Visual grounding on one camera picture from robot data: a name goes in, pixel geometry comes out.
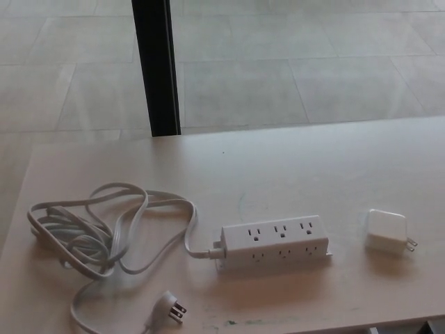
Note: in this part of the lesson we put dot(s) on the white multi-outlet power strip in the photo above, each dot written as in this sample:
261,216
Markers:
236,243

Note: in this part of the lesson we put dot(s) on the dark under-desk object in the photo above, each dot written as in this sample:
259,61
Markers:
434,327

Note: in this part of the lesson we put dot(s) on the white angled three-prong plug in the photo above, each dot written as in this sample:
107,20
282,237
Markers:
167,302

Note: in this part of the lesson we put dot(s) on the white square charger adapter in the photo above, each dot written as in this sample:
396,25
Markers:
386,226

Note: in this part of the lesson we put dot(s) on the black vertical pillar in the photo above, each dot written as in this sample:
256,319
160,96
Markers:
154,69

